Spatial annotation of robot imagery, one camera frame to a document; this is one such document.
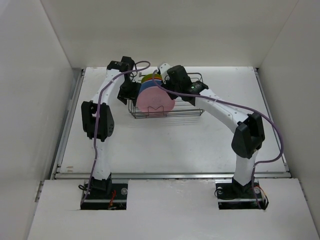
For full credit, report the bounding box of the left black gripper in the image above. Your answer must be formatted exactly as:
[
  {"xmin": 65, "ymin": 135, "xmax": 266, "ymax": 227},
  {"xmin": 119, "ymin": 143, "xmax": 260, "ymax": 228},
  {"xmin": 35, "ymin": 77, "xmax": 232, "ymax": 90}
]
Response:
[{"xmin": 118, "ymin": 79, "xmax": 140, "ymax": 106}]

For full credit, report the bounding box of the blue plate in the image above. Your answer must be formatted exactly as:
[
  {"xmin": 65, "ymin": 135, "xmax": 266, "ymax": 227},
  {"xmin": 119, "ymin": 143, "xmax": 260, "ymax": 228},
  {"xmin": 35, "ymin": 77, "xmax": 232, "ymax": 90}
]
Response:
[{"xmin": 139, "ymin": 79, "xmax": 162, "ymax": 92}]

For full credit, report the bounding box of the pink plate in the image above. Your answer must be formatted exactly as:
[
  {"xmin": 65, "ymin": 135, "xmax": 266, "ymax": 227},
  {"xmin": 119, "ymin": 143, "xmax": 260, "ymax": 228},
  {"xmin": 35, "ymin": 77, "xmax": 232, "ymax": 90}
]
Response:
[{"xmin": 136, "ymin": 86, "xmax": 176, "ymax": 114}]

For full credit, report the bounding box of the wire dish rack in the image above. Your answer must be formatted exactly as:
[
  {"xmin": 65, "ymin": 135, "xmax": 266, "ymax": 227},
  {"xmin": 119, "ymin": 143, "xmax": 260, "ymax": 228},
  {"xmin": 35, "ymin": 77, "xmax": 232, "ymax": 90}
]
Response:
[{"xmin": 128, "ymin": 74, "xmax": 204, "ymax": 119}]

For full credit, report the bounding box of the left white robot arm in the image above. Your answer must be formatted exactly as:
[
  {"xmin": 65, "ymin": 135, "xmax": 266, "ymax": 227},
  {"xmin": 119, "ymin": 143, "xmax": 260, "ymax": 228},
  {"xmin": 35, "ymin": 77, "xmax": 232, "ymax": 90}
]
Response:
[{"xmin": 81, "ymin": 56, "xmax": 141, "ymax": 199}]

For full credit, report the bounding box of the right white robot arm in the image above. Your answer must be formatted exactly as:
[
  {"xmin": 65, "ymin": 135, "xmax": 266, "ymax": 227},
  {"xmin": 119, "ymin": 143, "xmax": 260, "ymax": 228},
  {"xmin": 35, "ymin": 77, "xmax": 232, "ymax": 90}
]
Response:
[{"xmin": 158, "ymin": 63, "xmax": 265, "ymax": 198}]

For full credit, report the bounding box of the green plate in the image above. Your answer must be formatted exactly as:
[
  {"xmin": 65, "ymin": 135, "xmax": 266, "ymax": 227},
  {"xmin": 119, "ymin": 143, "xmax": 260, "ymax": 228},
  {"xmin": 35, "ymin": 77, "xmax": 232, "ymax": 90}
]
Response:
[{"xmin": 141, "ymin": 73, "xmax": 162, "ymax": 84}]

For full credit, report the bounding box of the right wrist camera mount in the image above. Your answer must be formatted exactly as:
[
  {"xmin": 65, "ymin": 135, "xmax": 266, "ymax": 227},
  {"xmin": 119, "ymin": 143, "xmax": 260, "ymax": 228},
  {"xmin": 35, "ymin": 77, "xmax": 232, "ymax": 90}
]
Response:
[{"xmin": 157, "ymin": 62, "xmax": 171, "ymax": 84}]

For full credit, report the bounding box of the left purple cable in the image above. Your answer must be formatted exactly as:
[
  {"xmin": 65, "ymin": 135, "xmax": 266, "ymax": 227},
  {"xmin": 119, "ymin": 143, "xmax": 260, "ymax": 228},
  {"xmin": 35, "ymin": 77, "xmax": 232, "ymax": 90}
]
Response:
[{"xmin": 82, "ymin": 60, "xmax": 152, "ymax": 201}]

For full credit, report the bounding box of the purple cable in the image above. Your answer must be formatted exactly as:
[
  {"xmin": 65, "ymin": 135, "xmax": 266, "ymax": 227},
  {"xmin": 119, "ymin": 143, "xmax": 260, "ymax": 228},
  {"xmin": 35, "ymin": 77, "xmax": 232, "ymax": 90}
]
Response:
[
  {"xmin": 82, "ymin": 60, "xmax": 152, "ymax": 201},
  {"xmin": 152, "ymin": 71, "xmax": 286, "ymax": 210}
]

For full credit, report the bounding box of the aluminium rail front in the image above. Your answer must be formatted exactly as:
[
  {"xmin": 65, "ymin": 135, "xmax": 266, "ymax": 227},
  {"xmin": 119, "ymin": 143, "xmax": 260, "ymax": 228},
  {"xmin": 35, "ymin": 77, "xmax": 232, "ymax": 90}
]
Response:
[{"xmin": 51, "ymin": 171, "xmax": 292, "ymax": 180}]

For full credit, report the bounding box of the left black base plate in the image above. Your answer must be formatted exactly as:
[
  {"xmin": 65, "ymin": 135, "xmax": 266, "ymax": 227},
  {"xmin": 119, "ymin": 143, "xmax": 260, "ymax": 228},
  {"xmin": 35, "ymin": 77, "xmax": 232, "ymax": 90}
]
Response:
[{"xmin": 80, "ymin": 182, "xmax": 129, "ymax": 211}]

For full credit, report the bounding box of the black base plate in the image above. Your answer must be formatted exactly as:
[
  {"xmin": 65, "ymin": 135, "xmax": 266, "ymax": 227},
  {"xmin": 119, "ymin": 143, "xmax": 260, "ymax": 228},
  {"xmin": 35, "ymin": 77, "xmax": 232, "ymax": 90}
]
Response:
[
  {"xmin": 214, "ymin": 182, "xmax": 269, "ymax": 210},
  {"xmin": 80, "ymin": 182, "xmax": 129, "ymax": 211}
]

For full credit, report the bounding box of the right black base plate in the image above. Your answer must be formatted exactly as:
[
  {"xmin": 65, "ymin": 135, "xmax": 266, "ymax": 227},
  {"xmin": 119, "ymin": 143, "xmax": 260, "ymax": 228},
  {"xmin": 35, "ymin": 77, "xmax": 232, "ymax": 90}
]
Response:
[{"xmin": 214, "ymin": 182, "xmax": 269, "ymax": 210}]

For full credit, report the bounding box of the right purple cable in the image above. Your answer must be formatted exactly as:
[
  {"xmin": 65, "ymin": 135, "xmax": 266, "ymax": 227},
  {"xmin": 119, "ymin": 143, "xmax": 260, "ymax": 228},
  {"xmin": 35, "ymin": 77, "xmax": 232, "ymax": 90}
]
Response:
[{"xmin": 152, "ymin": 71, "xmax": 286, "ymax": 210}]

